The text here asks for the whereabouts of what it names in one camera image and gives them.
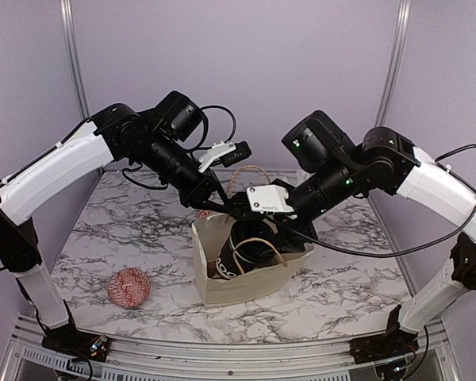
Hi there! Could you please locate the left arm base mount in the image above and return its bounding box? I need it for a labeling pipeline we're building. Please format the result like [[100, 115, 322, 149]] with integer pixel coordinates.
[[36, 308, 111, 363]]

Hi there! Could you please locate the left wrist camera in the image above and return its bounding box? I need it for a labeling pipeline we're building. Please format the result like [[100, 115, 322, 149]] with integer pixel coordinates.
[[198, 140, 251, 173]]

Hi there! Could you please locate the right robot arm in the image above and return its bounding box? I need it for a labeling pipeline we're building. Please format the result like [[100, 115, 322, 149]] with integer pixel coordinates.
[[282, 110, 476, 356]]

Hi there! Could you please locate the black plastic cup lid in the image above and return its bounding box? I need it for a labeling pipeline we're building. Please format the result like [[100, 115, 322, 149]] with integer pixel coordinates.
[[229, 221, 299, 275]]

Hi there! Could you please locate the beige paper bag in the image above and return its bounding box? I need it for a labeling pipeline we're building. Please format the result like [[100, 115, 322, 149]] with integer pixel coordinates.
[[191, 210, 315, 308]]

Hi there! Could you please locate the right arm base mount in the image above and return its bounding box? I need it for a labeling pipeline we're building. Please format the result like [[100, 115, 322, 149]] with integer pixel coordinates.
[[349, 305, 420, 364]]

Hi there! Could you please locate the red floral small bowl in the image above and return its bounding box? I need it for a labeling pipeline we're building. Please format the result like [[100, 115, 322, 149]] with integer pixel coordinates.
[[197, 210, 213, 219]]

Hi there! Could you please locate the black paper coffee cup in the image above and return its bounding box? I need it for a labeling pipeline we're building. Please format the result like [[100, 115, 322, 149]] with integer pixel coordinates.
[[208, 221, 286, 280]]

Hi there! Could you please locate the red geometric patterned bowl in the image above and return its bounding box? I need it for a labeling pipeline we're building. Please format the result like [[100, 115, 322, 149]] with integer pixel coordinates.
[[106, 267, 152, 309]]

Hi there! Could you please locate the brown cardboard cup carrier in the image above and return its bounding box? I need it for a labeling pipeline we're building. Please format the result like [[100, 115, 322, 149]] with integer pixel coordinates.
[[207, 260, 222, 279]]

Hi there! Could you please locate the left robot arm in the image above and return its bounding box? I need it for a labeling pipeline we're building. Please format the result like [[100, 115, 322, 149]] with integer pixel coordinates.
[[0, 90, 236, 353]]

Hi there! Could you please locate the aluminium front rail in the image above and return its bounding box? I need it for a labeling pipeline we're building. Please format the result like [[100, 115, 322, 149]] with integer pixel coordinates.
[[0, 316, 462, 380]]

